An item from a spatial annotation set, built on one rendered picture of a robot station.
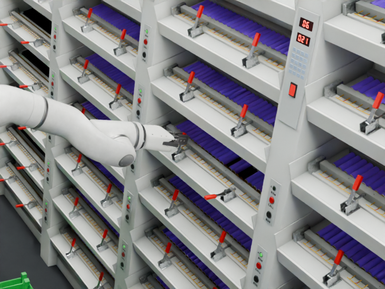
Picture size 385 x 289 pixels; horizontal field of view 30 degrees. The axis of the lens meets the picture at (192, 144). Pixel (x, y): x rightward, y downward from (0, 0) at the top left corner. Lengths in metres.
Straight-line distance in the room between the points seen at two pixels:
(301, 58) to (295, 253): 0.50
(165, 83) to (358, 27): 0.84
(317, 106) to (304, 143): 0.11
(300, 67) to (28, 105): 0.68
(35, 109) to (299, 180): 0.69
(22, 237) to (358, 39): 2.36
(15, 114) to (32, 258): 1.66
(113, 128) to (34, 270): 1.44
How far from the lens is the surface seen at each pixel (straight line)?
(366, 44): 1.57
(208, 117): 2.06
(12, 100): 1.84
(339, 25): 1.63
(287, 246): 1.88
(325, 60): 1.70
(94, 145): 1.95
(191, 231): 2.26
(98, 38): 2.66
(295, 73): 1.72
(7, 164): 3.84
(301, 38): 1.70
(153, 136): 2.10
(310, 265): 1.83
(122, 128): 2.05
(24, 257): 3.44
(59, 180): 3.17
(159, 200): 2.40
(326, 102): 1.71
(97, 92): 2.70
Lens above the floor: 1.92
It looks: 24 degrees down
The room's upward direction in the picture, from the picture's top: 8 degrees clockwise
